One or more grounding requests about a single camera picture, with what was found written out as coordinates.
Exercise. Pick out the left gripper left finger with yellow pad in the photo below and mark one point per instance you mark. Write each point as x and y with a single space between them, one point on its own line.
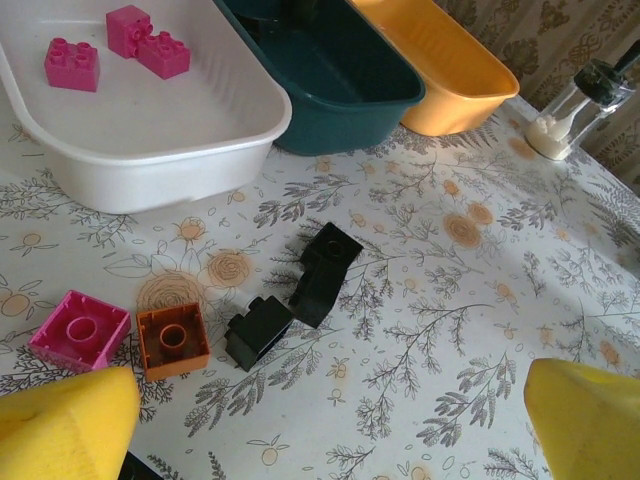
60 430

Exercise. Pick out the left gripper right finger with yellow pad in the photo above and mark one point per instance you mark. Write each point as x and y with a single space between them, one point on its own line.
590 425

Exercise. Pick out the pink lego brick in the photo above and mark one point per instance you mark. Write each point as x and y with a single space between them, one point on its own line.
165 55
125 30
80 330
72 65

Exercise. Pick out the black lego brick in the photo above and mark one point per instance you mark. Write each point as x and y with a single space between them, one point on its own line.
317 295
259 29
332 247
145 467
255 335

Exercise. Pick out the orange lego brick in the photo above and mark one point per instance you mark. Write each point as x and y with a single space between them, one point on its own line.
175 350

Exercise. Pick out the floral patterned tablecloth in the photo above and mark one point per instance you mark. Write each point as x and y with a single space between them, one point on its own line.
425 280

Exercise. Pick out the white plastic container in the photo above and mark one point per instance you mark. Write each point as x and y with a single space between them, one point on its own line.
150 125

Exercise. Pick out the orange plastic container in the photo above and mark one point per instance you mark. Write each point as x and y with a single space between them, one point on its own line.
450 100

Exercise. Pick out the teal plastic container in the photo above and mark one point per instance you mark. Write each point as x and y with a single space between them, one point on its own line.
340 90

